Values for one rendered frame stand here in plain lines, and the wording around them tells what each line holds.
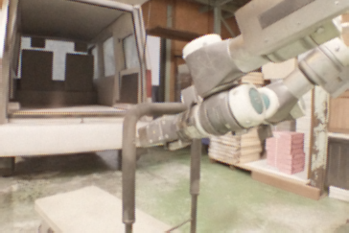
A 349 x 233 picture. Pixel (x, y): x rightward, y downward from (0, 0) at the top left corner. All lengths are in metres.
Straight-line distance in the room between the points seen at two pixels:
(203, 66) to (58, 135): 1.85
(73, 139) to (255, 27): 2.00
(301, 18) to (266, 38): 0.05
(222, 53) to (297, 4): 0.16
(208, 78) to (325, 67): 0.30
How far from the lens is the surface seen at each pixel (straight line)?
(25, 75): 4.14
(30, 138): 2.19
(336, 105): 2.26
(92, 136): 2.24
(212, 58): 0.43
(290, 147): 2.46
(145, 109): 0.71
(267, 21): 0.33
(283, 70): 2.92
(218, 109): 0.45
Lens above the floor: 0.78
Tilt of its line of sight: 1 degrees down
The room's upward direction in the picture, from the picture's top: 1 degrees clockwise
